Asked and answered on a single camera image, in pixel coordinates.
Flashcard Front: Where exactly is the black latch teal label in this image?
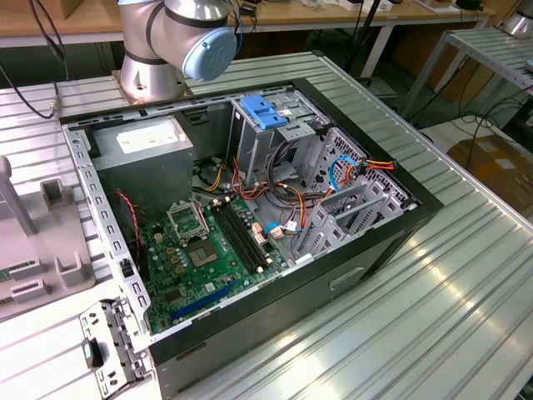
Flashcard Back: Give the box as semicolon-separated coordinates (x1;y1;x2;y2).
81;337;105;368

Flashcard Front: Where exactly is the black case fan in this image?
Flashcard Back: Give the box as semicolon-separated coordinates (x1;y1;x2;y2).
108;189;147;276

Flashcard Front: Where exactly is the blue data wire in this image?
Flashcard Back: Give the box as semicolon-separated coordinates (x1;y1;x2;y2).
327;154;360;193

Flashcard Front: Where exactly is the hinged metal slot bracket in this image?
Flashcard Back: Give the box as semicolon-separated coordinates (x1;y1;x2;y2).
78;297;153;397

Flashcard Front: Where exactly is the metal socket cover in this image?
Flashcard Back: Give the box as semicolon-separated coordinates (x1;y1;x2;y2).
165;199;209;245

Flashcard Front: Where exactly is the metal optical drive cage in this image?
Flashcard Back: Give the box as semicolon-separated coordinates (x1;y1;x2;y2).
227;89;330;188

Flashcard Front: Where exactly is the grey parts rack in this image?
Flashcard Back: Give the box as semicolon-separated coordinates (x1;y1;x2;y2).
0;154;112;322

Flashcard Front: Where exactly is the red orange wire bundle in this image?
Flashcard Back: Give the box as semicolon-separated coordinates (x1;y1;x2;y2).
230;157;271;205

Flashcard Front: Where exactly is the green motherboard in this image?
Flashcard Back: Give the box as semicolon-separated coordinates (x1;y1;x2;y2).
139;195;292;334

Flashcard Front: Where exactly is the short blue wire white plug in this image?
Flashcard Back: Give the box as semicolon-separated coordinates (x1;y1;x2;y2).
264;220;301;241

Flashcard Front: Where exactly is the large cardboard box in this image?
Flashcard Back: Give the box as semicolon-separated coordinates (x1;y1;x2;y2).
447;132;533;209

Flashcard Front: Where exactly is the thin cable metal plug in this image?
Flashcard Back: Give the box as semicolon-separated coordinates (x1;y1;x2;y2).
48;81;62;122

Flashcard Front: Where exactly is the white box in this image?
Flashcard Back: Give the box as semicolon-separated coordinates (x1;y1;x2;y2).
339;0;395;13

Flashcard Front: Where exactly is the blue plastic drive latch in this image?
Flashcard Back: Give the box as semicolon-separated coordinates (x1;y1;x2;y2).
240;95;289;131

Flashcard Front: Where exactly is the black open PC case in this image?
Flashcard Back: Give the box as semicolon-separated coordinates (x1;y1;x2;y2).
57;77;445;400

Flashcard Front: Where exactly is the black stand pole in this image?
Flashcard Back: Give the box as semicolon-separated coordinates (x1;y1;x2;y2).
345;0;383;84

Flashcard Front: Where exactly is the grey power supply unit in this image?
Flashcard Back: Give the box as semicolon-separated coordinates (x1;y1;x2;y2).
89;115;196;213

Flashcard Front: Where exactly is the black plastic retainer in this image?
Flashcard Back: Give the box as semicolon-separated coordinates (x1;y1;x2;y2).
86;127;103;158

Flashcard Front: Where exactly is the CPU socket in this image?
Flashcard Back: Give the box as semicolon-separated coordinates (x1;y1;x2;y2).
185;239;222;270

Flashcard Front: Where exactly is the yellow black wire bundle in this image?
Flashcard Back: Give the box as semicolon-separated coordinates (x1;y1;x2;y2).
202;156;229;193

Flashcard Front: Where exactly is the red black fan wire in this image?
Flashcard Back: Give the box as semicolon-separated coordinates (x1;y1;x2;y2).
114;189;143;251

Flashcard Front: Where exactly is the wooden desk white frame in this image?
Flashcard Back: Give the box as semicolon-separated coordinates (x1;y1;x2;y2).
0;0;496;80

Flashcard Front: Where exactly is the metal slat side table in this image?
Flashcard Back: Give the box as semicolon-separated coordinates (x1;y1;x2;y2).
401;27;533;122

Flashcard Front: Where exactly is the black RAM slot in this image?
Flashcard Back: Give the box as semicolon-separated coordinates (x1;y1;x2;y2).
222;198;272;266
210;202;262;275

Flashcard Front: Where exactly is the orange power wire black plug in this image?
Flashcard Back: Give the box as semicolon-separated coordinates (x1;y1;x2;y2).
272;157;397;234

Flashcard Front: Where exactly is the blue expansion slot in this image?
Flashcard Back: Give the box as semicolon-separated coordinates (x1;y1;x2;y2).
168;278;239;323

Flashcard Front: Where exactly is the black cable loop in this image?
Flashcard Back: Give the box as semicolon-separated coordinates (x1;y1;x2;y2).
267;139;305;197

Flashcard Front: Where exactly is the metal disk bay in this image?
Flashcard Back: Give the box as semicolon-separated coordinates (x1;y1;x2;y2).
291;178;407;268

